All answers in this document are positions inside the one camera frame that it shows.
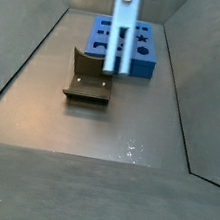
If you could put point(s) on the light blue square-circle peg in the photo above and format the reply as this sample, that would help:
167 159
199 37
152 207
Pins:
123 20

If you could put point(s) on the black curved fixture stand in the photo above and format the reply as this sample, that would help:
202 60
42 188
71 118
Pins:
89 81

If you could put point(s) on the blue foam shape-sorter block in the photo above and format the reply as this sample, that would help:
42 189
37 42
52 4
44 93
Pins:
143 52

